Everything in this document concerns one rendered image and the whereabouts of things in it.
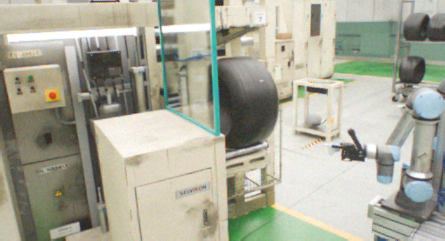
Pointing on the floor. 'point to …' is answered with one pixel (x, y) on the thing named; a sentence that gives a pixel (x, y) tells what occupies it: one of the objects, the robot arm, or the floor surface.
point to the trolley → (408, 75)
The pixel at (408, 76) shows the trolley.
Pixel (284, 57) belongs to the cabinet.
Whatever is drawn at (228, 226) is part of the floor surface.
